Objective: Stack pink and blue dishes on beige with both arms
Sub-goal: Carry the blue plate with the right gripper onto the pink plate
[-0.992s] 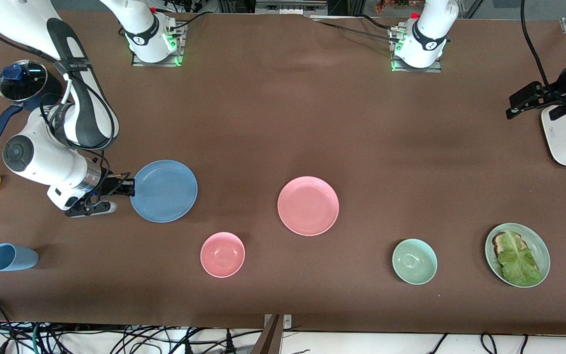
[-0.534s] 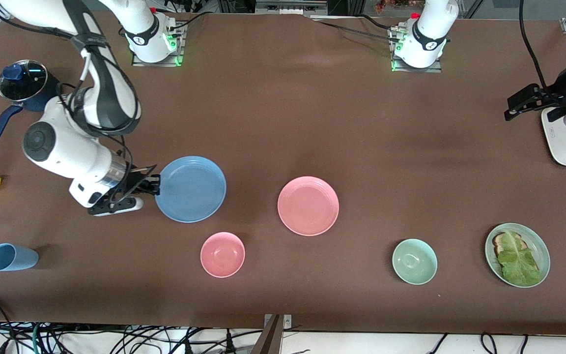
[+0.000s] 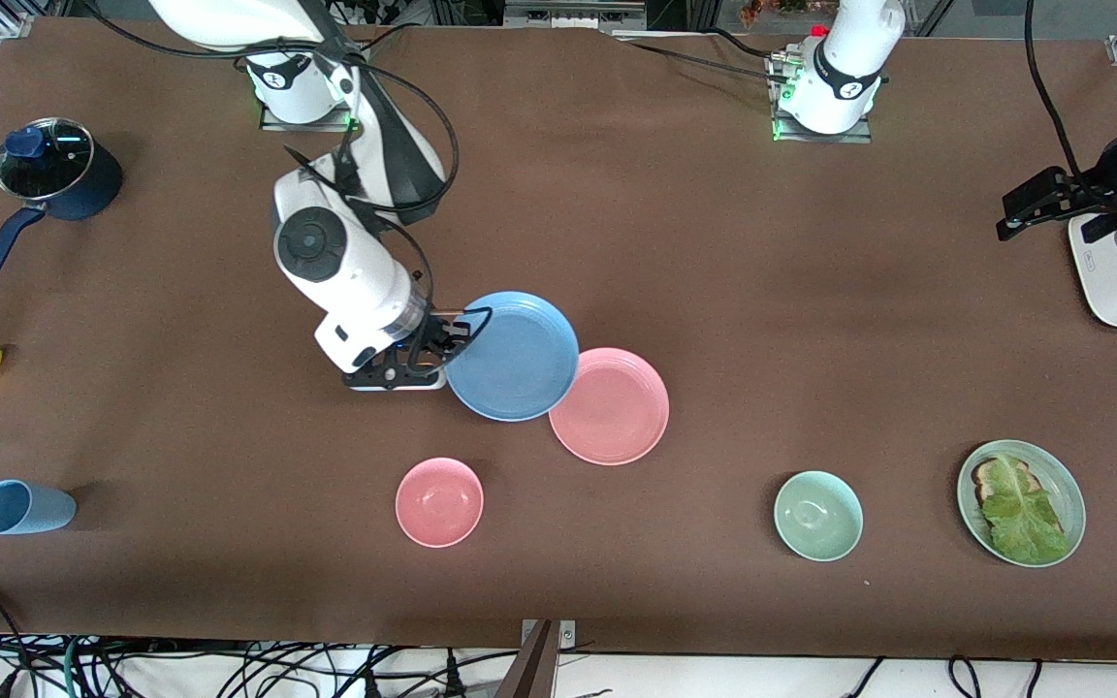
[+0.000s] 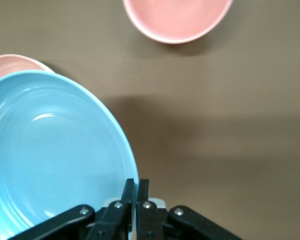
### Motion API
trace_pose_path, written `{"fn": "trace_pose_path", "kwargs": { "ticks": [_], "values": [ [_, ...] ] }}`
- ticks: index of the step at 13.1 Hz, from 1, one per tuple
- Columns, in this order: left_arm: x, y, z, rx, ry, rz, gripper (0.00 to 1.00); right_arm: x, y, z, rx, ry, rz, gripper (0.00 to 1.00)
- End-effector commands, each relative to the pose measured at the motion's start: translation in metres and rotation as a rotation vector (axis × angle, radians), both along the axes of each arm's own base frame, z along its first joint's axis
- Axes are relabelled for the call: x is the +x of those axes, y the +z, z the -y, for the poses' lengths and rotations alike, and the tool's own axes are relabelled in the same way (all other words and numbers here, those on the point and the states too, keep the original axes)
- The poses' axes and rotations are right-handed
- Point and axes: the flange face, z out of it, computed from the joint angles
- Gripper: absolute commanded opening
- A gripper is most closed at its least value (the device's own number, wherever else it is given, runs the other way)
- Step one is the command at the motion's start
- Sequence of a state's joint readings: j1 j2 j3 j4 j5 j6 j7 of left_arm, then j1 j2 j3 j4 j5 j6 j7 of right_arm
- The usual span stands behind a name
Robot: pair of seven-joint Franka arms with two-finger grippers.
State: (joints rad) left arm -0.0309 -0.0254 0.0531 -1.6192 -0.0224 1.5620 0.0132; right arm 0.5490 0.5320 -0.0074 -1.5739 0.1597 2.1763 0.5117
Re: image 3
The small green deep bowl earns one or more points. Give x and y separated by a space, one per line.
818 516

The green lettuce leaf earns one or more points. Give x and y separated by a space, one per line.
1024 523

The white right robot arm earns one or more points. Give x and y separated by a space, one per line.
365 281

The pink shallow bowl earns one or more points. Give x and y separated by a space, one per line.
617 412

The silver table edge bracket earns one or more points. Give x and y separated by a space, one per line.
566 635

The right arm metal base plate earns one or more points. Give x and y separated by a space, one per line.
272 121

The dark blue saucepan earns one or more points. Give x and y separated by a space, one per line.
98 189

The blue shallow bowl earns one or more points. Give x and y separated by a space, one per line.
515 359

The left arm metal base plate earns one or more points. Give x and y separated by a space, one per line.
859 133

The toasted bread slice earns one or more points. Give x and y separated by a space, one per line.
983 477

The dark metal stand bar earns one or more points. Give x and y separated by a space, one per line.
529 674

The small pink deep bowl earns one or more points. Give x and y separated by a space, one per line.
439 502

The glass saucepan lid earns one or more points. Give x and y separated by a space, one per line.
59 170

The aluminium frame rail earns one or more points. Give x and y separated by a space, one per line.
573 15

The green plate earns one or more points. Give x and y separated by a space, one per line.
1053 475

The blue plastic cup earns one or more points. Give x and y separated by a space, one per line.
30 509

